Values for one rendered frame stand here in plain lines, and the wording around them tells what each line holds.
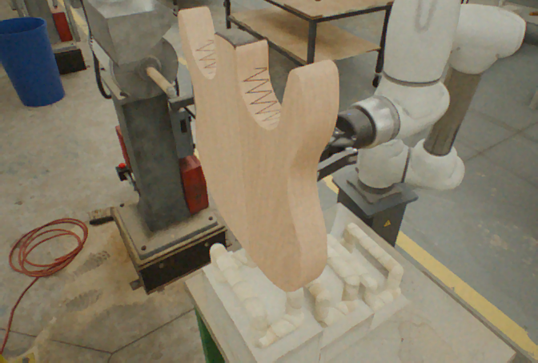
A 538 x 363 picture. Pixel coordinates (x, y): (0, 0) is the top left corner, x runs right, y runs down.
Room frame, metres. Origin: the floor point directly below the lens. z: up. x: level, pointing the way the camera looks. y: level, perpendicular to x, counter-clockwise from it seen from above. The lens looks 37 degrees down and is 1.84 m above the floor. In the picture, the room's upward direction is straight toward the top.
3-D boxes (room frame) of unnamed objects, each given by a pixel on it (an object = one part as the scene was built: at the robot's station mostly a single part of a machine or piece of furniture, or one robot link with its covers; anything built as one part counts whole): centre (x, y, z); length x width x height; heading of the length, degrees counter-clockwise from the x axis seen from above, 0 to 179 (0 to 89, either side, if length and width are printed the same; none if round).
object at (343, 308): (0.49, -0.15, 1.04); 0.11 x 0.03 x 0.03; 123
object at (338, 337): (0.57, -0.10, 0.98); 0.27 x 0.16 x 0.09; 33
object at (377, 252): (0.67, -0.27, 1.04); 0.20 x 0.03 x 0.03; 32
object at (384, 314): (0.65, -0.23, 0.94); 0.27 x 0.15 x 0.01; 33
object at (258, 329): (0.39, 0.02, 1.15); 0.03 x 0.03 x 0.09
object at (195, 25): (0.58, 0.11, 1.63); 0.07 x 0.04 x 0.09; 32
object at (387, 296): (0.57, -0.29, 0.96); 0.11 x 0.03 x 0.03; 123
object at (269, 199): (0.48, 0.03, 1.48); 0.35 x 0.04 x 0.40; 32
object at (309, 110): (0.36, -0.03, 1.64); 0.07 x 0.04 x 0.10; 32
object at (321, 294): (0.55, -0.07, 1.12); 0.20 x 0.03 x 0.03; 32
